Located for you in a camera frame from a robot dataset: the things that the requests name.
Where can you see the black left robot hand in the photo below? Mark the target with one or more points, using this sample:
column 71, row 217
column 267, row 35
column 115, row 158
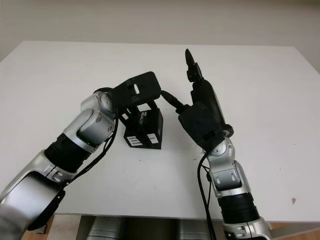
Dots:
column 152, row 105

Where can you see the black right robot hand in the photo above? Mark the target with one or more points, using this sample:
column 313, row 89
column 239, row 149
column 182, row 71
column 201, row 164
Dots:
column 207, row 102

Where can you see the black RealSense box lid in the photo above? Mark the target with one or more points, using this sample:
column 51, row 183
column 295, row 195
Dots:
column 150, row 127

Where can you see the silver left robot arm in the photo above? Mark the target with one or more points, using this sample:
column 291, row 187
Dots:
column 82, row 135

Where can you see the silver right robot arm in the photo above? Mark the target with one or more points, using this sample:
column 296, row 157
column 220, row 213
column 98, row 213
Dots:
column 230, row 180

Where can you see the grey robot torso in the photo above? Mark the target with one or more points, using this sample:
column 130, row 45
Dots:
column 150, row 228

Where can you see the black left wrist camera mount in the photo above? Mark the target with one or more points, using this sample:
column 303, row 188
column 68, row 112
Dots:
column 137, row 90

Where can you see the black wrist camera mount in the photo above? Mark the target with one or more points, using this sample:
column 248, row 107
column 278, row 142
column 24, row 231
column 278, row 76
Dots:
column 137, row 90
column 197, row 125

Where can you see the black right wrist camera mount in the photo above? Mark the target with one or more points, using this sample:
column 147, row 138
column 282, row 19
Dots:
column 197, row 125

